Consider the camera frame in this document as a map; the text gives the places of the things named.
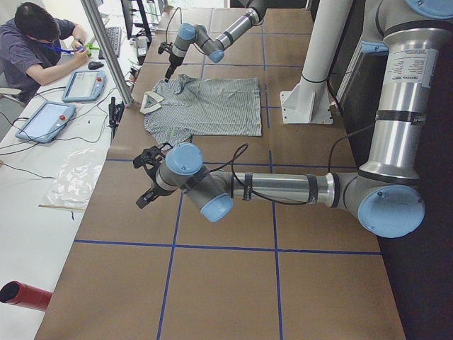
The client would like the far teach pendant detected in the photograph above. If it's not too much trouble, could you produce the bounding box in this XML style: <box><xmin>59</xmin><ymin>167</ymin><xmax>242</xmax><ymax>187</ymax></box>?
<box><xmin>62</xmin><ymin>69</ymin><xmax>106</xmax><ymax>103</ymax></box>

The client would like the seated person dark shirt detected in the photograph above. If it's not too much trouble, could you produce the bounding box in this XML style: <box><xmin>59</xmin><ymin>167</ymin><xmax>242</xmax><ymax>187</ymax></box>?
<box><xmin>1</xmin><ymin>2</ymin><xmax>88</xmax><ymax>103</ymax></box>

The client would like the red cylinder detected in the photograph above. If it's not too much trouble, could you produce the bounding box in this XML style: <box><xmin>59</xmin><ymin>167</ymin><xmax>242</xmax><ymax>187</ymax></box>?
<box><xmin>1</xmin><ymin>281</ymin><xmax>52</xmax><ymax>312</ymax></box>

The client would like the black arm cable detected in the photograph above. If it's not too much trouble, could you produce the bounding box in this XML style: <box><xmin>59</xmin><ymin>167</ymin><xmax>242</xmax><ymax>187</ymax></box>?
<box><xmin>226</xmin><ymin>122</ymin><xmax>376</xmax><ymax>206</ymax></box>

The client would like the near teach pendant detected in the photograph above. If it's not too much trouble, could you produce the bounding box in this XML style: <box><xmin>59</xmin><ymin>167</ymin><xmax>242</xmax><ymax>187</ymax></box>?
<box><xmin>15</xmin><ymin>101</ymin><xmax>76</xmax><ymax>143</ymax></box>

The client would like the black keyboard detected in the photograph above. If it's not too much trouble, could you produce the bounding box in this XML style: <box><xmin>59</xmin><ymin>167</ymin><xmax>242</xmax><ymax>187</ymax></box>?
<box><xmin>105</xmin><ymin>26</ymin><xmax>122</xmax><ymax>57</ymax></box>

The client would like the white pedestal base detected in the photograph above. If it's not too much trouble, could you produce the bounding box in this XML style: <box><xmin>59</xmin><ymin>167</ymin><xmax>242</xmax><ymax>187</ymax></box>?
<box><xmin>280</xmin><ymin>79</ymin><xmax>333</xmax><ymax>125</ymax></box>

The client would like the black computer mouse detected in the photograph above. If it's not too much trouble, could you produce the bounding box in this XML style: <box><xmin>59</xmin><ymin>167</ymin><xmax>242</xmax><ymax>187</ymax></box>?
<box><xmin>88</xmin><ymin>61</ymin><xmax>104</xmax><ymax>70</ymax></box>

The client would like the striped polo shirt white collar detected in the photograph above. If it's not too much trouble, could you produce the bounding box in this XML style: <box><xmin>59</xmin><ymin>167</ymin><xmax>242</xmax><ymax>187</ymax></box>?
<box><xmin>144</xmin><ymin>74</ymin><xmax>262</xmax><ymax>145</ymax></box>

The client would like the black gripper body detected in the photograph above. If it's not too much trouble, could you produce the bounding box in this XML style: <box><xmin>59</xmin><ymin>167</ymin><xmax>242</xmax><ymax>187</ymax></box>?
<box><xmin>143</xmin><ymin>176</ymin><xmax>170</xmax><ymax>198</ymax></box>
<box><xmin>168</xmin><ymin>55</ymin><xmax>183</xmax><ymax>69</ymax></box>

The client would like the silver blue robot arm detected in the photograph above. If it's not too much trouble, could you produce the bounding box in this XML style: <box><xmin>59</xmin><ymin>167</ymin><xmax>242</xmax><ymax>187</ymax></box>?
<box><xmin>158</xmin><ymin>0</ymin><xmax>268</xmax><ymax>82</ymax></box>
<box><xmin>133</xmin><ymin>1</ymin><xmax>452</xmax><ymax>238</ymax></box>

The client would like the clear plastic bag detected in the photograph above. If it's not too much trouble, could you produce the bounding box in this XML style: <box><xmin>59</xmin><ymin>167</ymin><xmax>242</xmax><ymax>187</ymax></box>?
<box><xmin>39</xmin><ymin>147</ymin><xmax>107</xmax><ymax>211</ymax></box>

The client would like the black clamp tool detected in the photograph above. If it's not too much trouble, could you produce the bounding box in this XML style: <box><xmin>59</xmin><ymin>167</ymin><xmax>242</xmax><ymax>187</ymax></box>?
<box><xmin>108</xmin><ymin>96</ymin><xmax>125</xmax><ymax>141</ymax></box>

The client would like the teach pendant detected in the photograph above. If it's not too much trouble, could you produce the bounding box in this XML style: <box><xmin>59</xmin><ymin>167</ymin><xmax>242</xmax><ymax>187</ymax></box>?
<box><xmin>62</xmin><ymin>69</ymin><xmax>106</xmax><ymax>103</ymax></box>
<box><xmin>15</xmin><ymin>101</ymin><xmax>76</xmax><ymax>143</ymax></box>

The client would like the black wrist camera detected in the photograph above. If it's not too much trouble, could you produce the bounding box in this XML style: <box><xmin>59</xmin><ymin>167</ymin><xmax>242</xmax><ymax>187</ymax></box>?
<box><xmin>132</xmin><ymin>142</ymin><xmax>173</xmax><ymax>176</ymax></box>
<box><xmin>158</xmin><ymin>42</ymin><xmax>173</xmax><ymax>55</ymax></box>

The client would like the aluminium frame post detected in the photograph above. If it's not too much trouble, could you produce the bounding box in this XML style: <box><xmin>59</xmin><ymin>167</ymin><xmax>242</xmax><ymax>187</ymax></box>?
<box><xmin>81</xmin><ymin>0</ymin><xmax>133</xmax><ymax>107</ymax></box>

